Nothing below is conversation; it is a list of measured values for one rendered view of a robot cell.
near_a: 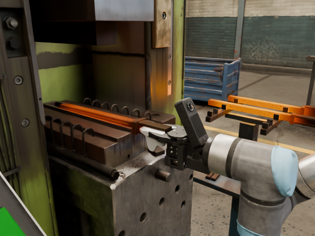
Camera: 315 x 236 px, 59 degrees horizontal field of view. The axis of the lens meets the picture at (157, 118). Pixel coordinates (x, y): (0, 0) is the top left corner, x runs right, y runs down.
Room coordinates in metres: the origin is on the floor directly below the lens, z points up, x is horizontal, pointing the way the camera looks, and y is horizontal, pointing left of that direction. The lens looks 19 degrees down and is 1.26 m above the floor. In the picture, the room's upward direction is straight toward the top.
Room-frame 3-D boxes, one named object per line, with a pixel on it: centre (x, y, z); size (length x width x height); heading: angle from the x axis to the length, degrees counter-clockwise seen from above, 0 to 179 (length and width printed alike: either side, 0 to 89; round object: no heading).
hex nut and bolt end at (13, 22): (0.63, 0.31, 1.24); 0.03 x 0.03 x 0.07; 53
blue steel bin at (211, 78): (4.73, -0.71, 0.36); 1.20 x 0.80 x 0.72; 59
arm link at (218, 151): (0.56, -0.15, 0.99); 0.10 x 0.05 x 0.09; 143
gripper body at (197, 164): (0.61, -0.08, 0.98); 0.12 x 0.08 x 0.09; 53
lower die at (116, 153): (0.82, 0.24, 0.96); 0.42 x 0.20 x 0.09; 53
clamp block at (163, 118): (0.87, 0.01, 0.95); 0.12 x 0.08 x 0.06; 53
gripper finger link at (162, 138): (0.63, -0.02, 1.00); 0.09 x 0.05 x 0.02; 56
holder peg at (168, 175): (0.67, -0.02, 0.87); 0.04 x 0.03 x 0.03; 53
